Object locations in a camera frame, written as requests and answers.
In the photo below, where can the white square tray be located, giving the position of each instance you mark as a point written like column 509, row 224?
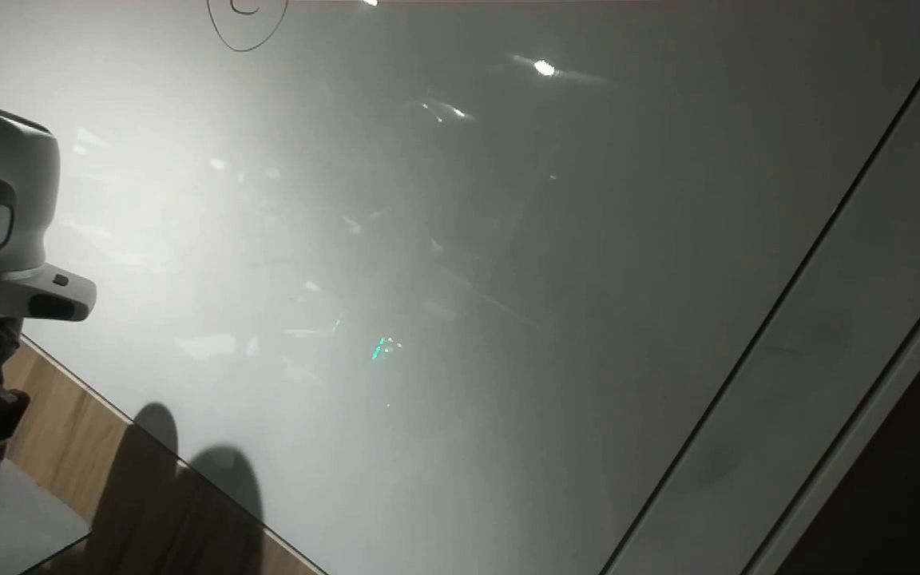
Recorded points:
column 34, row 522

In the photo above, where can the large white board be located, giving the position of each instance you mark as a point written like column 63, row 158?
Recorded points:
column 492, row 287

